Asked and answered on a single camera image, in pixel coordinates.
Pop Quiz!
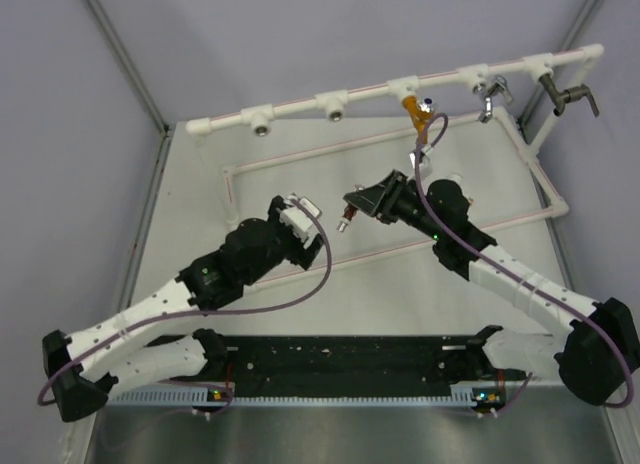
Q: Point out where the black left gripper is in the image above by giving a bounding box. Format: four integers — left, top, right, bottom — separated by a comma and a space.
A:
243, 197, 326, 287

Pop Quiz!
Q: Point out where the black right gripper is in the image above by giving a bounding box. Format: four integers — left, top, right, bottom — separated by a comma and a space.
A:
347, 171, 445, 242

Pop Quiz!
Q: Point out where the brown faucet chrome knob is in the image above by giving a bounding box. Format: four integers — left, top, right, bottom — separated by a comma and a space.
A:
336, 203, 359, 233

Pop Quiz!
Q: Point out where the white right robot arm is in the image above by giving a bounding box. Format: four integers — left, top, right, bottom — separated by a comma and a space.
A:
343, 171, 639, 409

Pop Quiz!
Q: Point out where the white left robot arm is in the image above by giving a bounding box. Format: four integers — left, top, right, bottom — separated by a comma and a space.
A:
37, 194, 331, 423

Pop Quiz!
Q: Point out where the white plastic faucet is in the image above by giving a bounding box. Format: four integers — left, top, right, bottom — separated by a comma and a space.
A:
448, 173, 463, 185

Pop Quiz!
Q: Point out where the orange faucet blue cap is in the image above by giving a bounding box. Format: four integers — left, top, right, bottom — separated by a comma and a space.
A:
401, 95, 436, 152

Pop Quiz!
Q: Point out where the chrome lever faucet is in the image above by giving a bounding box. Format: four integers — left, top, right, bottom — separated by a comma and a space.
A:
472, 75, 514, 124

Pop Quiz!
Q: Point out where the dark grey lever faucet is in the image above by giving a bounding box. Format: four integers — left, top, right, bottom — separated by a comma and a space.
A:
538, 73, 600, 117

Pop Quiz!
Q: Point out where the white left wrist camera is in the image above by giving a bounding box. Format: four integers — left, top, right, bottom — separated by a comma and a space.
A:
279, 193, 322, 243

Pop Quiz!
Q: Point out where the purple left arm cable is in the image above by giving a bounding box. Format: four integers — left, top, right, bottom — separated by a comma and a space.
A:
37, 197, 334, 408

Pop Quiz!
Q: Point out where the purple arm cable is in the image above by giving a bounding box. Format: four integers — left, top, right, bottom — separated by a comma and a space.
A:
413, 112, 634, 409
37, 197, 334, 408

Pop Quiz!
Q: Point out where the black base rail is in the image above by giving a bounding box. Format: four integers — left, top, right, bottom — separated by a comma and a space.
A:
199, 335, 525, 399

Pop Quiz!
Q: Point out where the white pipe frame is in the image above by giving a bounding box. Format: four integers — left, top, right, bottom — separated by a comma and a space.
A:
185, 43, 606, 288

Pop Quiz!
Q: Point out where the white slotted cable duct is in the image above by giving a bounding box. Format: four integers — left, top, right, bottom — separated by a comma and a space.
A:
107, 384, 505, 409

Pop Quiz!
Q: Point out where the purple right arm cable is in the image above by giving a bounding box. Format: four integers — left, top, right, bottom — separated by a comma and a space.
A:
413, 112, 634, 409

